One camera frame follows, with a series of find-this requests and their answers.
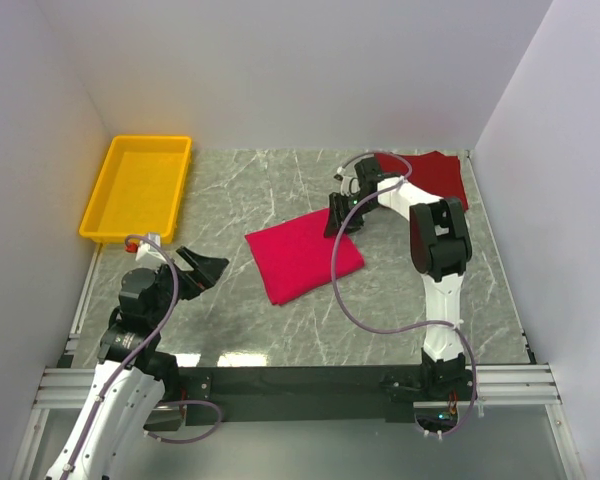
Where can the aluminium rail frame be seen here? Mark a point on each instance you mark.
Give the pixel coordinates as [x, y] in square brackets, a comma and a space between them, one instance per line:
[237, 326]

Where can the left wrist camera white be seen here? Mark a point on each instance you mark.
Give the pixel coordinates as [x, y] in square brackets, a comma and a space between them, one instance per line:
[147, 250]

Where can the yellow plastic tray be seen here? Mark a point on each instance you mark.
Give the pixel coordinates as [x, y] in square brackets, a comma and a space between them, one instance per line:
[139, 188]

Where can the black base beam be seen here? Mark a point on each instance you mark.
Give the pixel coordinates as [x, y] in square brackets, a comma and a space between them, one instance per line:
[387, 392]

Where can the bright red t-shirt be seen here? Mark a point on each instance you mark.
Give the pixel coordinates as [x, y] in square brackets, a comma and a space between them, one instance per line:
[293, 258]

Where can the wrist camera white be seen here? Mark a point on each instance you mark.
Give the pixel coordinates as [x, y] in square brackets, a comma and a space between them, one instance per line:
[147, 250]
[348, 185]

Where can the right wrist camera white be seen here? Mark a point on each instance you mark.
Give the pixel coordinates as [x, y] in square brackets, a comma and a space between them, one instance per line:
[348, 185]

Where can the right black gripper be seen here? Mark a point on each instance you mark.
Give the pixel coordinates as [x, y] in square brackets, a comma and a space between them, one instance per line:
[336, 205]

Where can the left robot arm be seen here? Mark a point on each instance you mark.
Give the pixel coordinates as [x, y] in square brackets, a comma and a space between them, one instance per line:
[132, 377]

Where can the folded dark red t-shirt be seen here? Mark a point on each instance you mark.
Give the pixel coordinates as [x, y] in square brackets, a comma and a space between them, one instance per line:
[438, 174]

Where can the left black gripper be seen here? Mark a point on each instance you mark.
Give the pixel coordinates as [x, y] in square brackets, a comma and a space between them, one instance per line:
[206, 271]

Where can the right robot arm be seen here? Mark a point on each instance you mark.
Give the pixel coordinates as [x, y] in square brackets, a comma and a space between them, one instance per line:
[440, 249]

